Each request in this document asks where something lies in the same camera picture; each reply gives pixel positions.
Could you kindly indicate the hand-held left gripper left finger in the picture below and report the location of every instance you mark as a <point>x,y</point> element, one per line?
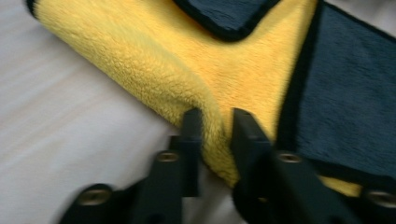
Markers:
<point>174,174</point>

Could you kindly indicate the dark grey and yellow towel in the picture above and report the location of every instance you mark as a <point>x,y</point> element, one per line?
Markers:
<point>193,62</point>

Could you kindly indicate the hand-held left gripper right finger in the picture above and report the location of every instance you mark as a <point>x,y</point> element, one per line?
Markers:
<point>280,186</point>

